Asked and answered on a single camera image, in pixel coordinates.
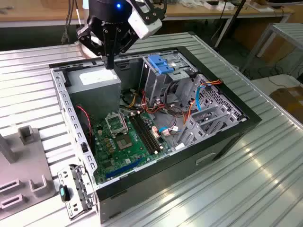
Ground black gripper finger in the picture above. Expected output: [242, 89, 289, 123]
[110, 27, 139, 70]
[76, 26, 111, 70]

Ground blue drive cage latch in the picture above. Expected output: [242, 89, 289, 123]
[147, 54, 175, 74]

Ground grey metal drive cage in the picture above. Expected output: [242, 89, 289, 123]
[139, 52, 198, 107]

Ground grey power supply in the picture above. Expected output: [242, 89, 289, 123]
[65, 65, 123, 121]

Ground long wooden desk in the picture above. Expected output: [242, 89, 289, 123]
[0, 0, 295, 28]

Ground metal socket cover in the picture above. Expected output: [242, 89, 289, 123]
[105, 113, 128, 137]

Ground black RAM slot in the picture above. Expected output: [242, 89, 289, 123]
[129, 115, 154, 156]
[135, 114, 160, 152]
[138, 113, 163, 151]
[132, 114, 157, 154]

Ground black tripod stand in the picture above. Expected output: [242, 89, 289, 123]
[214, 0, 247, 49]

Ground green motherboard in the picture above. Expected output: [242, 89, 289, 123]
[91, 111, 175, 186]

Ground large brown cardboard box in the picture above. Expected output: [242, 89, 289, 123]
[234, 22, 296, 63]

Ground blue expansion slot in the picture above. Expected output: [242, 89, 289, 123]
[105, 157, 144, 180]

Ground black PC case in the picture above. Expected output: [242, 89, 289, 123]
[48, 46, 263, 224]

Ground grey parts rack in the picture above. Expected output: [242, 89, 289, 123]
[0, 126, 59, 213]

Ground small black teal device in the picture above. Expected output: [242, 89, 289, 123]
[59, 185, 71, 202]

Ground metal slat side table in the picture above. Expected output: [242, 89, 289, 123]
[241, 22, 303, 74]

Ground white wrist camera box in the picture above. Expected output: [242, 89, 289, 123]
[127, 9, 163, 40]

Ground yellow black power wires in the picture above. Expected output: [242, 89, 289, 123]
[119, 88, 143, 109]

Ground red black wire bundle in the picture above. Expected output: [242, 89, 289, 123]
[141, 88, 197, 123]

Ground red fan wire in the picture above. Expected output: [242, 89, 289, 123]
[75, 105, 93, 145]

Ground long blue data wire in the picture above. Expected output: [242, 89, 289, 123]
[195, 84, 207, 111]

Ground orange power wire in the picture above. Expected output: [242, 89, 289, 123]
[205, 79, 223, 88]

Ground hinged metal slot bracket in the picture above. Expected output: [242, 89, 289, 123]
[57, 164, 98, 220]

